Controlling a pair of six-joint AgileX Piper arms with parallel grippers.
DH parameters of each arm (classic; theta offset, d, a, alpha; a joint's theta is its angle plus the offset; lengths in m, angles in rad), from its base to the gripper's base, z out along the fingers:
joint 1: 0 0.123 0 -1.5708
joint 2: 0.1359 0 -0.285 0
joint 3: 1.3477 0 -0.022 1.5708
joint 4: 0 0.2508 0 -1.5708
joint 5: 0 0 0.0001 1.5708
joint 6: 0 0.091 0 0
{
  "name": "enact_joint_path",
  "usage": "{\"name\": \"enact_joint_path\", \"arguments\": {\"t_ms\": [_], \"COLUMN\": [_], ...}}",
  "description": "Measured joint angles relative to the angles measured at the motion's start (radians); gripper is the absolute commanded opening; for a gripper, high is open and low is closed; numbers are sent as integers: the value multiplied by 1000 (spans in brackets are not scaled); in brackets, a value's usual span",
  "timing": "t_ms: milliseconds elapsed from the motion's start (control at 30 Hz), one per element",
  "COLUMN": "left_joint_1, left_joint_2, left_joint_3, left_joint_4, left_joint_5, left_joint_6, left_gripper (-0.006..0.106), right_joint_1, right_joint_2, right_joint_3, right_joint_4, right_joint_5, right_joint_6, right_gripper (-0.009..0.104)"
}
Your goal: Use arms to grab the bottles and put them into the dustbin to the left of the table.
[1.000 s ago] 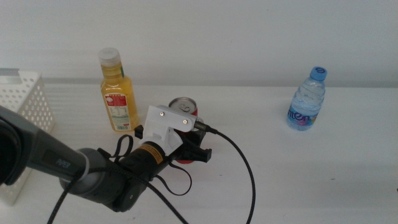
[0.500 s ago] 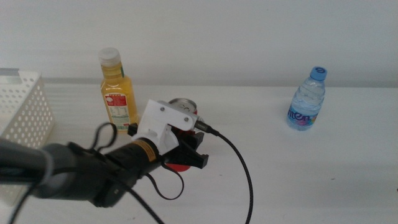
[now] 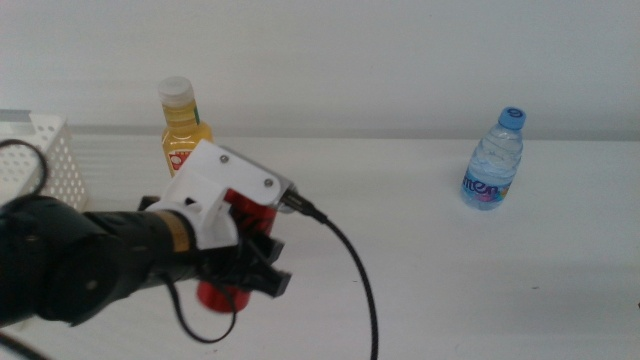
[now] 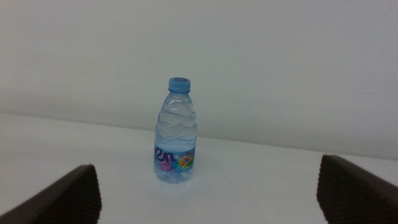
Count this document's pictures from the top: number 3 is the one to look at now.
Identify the orange juice bottle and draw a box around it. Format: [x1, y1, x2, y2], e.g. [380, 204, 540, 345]
[158, 76, 215, 178]

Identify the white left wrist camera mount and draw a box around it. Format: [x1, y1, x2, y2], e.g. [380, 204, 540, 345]
[146, 139, 295, 251]

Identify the black braided left camera cable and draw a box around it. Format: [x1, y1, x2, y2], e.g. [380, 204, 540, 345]
[0, 138, 380, 360]

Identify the white perforated plastic basket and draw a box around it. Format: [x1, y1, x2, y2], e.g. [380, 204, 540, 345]
[0, 110, 90, 211]

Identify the red cola can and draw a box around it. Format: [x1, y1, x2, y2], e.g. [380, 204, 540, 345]
[196, 189, 279, 314]

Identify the thin black gripper wire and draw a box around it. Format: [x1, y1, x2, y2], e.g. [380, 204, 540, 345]
[162, 269, 240, 345]

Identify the blue-capped water bottle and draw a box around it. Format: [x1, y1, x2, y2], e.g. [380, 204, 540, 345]
[459, 106, 527, 212]

